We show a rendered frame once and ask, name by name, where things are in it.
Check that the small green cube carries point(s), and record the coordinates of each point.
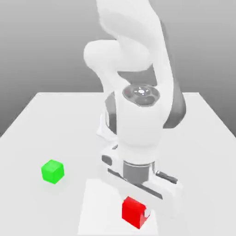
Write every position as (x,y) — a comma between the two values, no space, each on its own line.
(52,171)

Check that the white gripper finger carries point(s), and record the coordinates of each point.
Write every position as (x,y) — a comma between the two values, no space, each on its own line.
(147,212)

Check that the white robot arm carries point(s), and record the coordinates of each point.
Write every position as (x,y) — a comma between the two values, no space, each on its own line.
(140,125)

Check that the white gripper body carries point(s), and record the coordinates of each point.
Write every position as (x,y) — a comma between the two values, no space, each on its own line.
(166,195)

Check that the small red cube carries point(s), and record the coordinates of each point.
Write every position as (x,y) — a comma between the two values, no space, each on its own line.
(132,212)

